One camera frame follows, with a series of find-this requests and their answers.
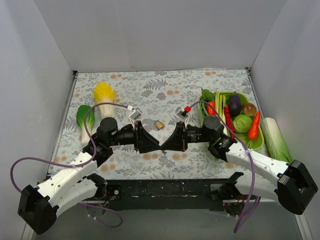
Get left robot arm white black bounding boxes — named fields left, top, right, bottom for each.
left=17, top=117, right=160, bottom=235

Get large green napa cabbage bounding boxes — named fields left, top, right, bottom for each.
left=260, top=117, right=292, bottom=163

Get yellow napa cabbage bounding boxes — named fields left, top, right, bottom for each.
left=92, top=82, right=116, bottom=119

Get white green scallions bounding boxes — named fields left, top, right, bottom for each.
left=214, top=90, right=227, bottom=121

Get green bok choy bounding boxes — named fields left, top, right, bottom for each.
left=76, top=105, right=95, bottom=146

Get orange carrot pepper right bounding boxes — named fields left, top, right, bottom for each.
left=247, top=111, right=261, bottom=140

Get floral table cloth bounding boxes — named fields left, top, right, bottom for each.
left=51, top=69, right=256, bottom=180

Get brown mushroom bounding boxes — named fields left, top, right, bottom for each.
left=242, top=102, right=257, bottom=117

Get large brass long-shackle padlock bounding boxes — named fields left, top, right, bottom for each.
left=134, top=120, right=145, bottom=141

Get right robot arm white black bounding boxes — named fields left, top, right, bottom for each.
left=161, top=115, right=318, bottom=215

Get round green cabbage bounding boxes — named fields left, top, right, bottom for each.
left=232, top=114, right=253, bottom=133

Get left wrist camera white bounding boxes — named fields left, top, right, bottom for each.
left=128, top=108, right=142, bottom=126

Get red chili pepper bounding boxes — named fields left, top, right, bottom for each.
left=223, top=106, right=235, bottom=139

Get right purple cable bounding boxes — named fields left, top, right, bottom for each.
left=189, top=100, right=262, bottom=234

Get small brass padlock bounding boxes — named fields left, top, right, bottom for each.
left=154, top=120, right=165, bottom=130

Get purple eggplant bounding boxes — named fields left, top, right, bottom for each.
left=227, top=92, right=242, bottom=117

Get green plastic basket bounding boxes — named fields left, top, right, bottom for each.
left=197, top=91, right=265, bottom=151

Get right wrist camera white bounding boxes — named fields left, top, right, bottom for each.
left=175, top=107, right=190, bottom=126

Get green long beans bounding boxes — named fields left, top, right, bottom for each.
left=198, top=102, right=208, bottom=123

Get orange red pepper left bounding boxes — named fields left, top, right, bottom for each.
left=206, top=101, right=216, bottom=116

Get green spinach leaves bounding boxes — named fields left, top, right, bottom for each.
left=199, top=88, right=216, bottom=102

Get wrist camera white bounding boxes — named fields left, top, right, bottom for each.
left=175, top=107, right=190, bottom=126
left=128, top=108, right=142, bottom=126

